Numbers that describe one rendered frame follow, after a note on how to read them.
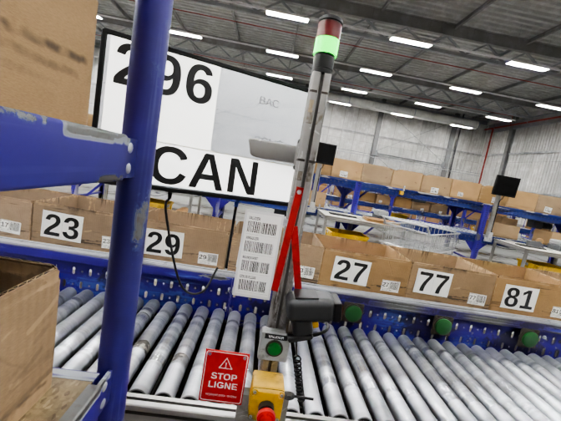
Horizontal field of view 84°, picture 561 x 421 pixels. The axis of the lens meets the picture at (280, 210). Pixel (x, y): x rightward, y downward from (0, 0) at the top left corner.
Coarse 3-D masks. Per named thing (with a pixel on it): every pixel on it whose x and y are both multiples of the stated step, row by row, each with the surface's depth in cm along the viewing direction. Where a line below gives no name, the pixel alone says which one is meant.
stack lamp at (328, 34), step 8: (320, 24) 64; (328, 24) 62; (336, 24) 63; (320, 32) 63; (328, 32) 63; (336, 32) 63; (320, 40) 63; (328, 40) 63; (336, 40) 63; (320, 48) 63; (328, 48) 63; (336, 48) 64
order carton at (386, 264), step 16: (320, 240) 160; (336, 240) 161; (352, 240) 161; (352, 256) 132; (368, 256) 132; (384, 256) 163; (400, 256) 146; (320, 272) 133; (384, 272) 134; (400, 272) 134; (352, 288) 134; (368, 288) 135; (400, 288) 135
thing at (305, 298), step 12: (288, 300) 66; (300, 300) 65; (312, 300) 65; (324, 300) 65; (336, 300) 66; (288, 312) 65; (300, 312) 64; (312, 312) 65; (324, 312) 65; (336, 312) 65; (300, 324) 66; (312, 324) 68; (288, 336) 68; (300, 336) 67; (312, 336) 67
